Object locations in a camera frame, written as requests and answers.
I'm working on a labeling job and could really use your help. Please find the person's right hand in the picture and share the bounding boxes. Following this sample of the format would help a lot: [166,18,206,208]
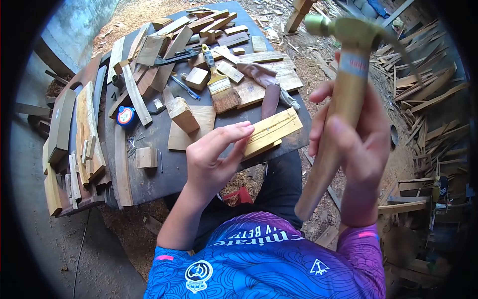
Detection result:
[308,79,391,189]

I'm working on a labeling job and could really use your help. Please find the person's left hand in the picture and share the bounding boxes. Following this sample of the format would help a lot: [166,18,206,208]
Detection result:
[185,121,255,200]

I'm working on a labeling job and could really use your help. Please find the person's right index finger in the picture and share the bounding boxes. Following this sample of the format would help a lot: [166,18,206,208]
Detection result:
[309,79,336,104]

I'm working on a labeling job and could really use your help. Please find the person's left thumb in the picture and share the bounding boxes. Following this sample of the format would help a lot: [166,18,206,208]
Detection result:
[220,138,251,169]

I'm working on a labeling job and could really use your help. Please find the person's right thumb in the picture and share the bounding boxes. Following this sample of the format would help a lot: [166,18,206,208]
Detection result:
[326,114,374,159]

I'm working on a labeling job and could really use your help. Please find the person's left index finger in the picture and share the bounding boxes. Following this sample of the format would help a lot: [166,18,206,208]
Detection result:
[205,121,255,146]

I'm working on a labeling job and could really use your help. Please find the person's right fingers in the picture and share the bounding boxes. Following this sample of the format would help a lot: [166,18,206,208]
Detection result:
[308,102,332,158]

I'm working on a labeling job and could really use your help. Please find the wooden handled claw hammer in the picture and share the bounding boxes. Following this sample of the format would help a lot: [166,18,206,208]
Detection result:
[294,14,424,222]

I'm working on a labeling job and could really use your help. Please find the yellow wood plank with nail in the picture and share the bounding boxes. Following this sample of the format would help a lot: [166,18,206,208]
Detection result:
[242,107,304,162]

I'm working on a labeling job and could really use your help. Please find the large wide wood plank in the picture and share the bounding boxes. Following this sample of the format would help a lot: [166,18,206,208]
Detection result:
[231,52,304,110]

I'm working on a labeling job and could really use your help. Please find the red plastic stool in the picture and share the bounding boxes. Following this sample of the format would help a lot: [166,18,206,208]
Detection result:
[222,186,254,207]

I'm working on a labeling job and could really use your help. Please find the flat paint brush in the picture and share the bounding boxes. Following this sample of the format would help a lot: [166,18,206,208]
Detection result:
[201,44,242,114]

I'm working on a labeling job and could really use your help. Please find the flat square wood board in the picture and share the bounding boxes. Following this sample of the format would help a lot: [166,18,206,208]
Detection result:
[167,105,217,151]

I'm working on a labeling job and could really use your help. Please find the tall light wood block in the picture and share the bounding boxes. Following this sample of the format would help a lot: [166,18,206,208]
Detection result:
[165,97,201,135]

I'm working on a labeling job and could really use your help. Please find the brown sandpaper strip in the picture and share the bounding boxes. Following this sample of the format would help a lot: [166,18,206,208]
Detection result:
[261,84,281,120]

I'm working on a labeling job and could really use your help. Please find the person's legs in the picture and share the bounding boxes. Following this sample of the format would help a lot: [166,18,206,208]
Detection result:
[164,149,305,252]

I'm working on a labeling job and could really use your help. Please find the light wood cube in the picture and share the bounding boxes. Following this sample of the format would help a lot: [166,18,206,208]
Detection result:
[184,67,210,92]

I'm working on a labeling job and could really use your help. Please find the blue pen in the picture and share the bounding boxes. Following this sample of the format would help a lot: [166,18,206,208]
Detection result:
[171,74,201,101]

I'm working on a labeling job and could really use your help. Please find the beige cloth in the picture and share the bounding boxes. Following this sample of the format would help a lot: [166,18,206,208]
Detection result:
[236,61,301,111]

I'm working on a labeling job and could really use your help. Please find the heap of wood scraps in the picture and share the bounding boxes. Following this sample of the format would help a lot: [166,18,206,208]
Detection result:
[370,17,472,195]

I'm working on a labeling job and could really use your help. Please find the small square wood block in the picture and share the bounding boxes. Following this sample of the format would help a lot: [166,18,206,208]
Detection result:
[135,147,158,169]

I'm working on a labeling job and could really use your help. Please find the black clamp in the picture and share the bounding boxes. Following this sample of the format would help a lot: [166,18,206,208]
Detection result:
[153,48,199,67]

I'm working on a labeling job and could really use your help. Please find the pile of nails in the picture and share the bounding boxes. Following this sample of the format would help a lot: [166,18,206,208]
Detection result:
[126,132,147,158]

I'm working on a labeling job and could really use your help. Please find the long pale wood strip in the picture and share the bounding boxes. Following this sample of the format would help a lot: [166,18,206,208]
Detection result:
[122,63,153,126]

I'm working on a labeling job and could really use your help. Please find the pile of wood offcuts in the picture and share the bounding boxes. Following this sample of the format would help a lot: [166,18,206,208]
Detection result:
[107,7,268,120]

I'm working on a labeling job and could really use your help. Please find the blue and red tape measure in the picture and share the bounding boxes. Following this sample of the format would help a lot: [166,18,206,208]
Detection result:
[116,105,136,128]

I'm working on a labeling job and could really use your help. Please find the curved brown wood board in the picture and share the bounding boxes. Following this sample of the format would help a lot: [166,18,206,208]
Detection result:
[114,123,134,208]

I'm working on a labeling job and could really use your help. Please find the person's body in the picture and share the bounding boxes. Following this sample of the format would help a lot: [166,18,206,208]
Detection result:
[144,211,387,299]

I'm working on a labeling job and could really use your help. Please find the stack of wood boards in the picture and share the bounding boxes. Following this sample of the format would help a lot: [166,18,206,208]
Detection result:
[42,80,113,218]

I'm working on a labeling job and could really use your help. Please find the grey-brown flat board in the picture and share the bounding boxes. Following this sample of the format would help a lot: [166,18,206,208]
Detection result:
[47,88,77,166]

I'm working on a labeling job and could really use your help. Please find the upright wood post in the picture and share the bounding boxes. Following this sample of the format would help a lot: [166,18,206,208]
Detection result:
[284,0,316,34]

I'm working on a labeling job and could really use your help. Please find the thin black cable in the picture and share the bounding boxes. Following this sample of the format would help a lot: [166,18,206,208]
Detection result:
[72,208,92,299]

